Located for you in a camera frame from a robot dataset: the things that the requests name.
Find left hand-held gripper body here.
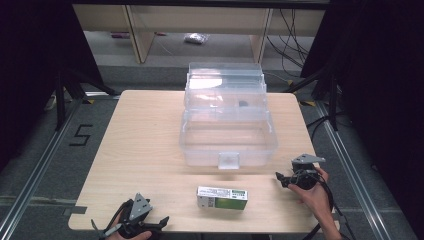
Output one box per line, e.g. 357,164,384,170
109,192,160,240

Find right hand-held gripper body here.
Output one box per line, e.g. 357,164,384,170
288,153,327,191

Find person's left hand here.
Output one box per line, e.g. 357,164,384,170
105,213,153,240

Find person's right hand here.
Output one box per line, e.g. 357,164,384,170
287,165,335,218

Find green and white carton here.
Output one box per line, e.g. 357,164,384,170
196,185,250,211

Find clear plastic storage box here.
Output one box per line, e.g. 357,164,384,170
178,61,280,171

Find black tripod stand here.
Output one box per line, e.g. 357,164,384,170
54,64,118,132
282,64,342,132

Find black curtain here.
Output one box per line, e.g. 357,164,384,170
299,0,424,231
0,0,104,173

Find crumpled clear plastic bag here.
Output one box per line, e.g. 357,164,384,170
183,32,210,46

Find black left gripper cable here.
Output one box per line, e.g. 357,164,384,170
90,199,136,240

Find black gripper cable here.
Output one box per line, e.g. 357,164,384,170
302,169,358,240
90,199,136,240

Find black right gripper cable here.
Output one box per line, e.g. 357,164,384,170
302,169,358,240

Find aluminium floor rail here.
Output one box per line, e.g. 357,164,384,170
314,99,394,240
0,91,118,240

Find black floor cables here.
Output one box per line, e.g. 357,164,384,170
265,9,312,72

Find light wooden desk frame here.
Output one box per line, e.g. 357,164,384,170
72,3,327,65

